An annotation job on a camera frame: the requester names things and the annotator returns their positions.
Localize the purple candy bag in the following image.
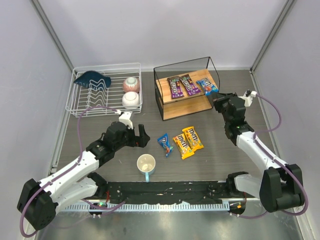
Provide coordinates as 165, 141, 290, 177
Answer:
167, 76, 184, 99
180, 74, 201, 96

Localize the yellow candy bag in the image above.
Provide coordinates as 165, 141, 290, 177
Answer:
173, 133, 195, 160
182, 126, 204, 152

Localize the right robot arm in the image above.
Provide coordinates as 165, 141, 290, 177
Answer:
210, 90, 309, 216

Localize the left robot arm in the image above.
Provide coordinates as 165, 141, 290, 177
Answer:
17, 121, 150, 231

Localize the twisted blue candy bag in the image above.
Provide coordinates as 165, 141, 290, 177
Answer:
157, 133, 174, 158

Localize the white ceramic bowl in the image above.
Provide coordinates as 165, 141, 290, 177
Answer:
122, 91, 140, 109

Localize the pink ceramic bowl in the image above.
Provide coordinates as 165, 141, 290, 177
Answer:
122, 77, 140, 93

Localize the dark blue plate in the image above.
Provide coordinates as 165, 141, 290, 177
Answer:
73, 70, 111, 89

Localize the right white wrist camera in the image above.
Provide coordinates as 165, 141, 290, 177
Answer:
239, 89, 257, 108

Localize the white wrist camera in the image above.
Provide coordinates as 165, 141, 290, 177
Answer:
239, 89, 257, 108
118, 111, 134, 129

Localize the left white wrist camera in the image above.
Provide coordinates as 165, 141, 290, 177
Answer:
118, 111, 134, 129

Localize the black wire wooden shelf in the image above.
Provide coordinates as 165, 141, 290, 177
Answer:
153, 56, 220, 121

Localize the white wire dish rack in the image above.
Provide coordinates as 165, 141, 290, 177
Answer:
65, 62, 143, 117

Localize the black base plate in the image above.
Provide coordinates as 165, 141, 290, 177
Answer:
84, 181, 253, 205

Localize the white slotted cable duct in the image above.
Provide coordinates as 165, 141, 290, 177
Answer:
63, 201, 230, 213

